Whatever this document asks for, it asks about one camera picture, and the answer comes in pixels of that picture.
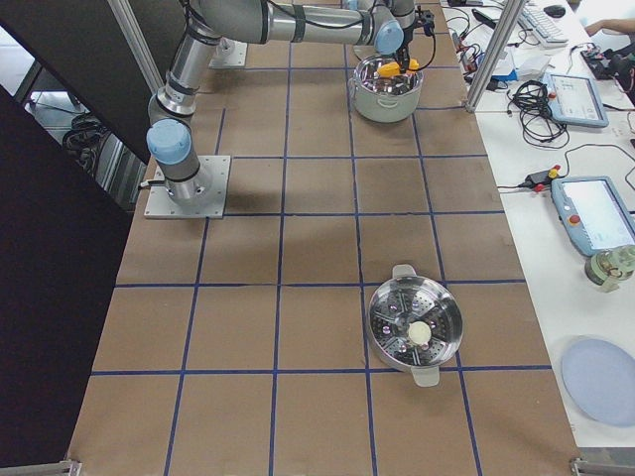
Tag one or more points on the far teach pendant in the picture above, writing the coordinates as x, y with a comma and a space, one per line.
575, 100

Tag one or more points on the blue round plate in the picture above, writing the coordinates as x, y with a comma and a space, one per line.
599, 377

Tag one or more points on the white keyboard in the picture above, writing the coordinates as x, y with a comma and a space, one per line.
543, 27

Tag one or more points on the brown paper table cover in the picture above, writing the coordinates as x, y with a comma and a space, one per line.
237, 346

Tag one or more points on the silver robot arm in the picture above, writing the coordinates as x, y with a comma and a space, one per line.
387, 26

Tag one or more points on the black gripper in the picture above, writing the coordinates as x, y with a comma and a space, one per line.
408, 34

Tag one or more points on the glass jar with lid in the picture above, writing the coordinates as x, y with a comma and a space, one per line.
608, 268

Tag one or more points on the aluminium frame post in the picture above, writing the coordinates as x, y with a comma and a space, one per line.
496, 46

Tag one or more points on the near teach pendant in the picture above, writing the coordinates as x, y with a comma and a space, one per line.
593, 213

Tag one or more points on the pale green electric pot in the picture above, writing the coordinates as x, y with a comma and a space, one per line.
384, 100

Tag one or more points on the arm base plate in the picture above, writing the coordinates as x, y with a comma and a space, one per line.
229, 54
213, 188

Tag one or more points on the blue cardboard box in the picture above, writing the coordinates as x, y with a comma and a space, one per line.
505, 69

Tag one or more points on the black power adapter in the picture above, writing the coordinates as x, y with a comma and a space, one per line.
536, 181

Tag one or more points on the steel steamer pot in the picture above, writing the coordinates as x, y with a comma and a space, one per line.
405, 298

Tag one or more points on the white steamed bun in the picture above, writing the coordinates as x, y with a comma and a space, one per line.
419, 333

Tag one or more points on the yellow corn cob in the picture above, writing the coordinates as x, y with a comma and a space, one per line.
388, 69

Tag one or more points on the teach pendant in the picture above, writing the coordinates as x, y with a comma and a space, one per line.
575, 100
593, 213

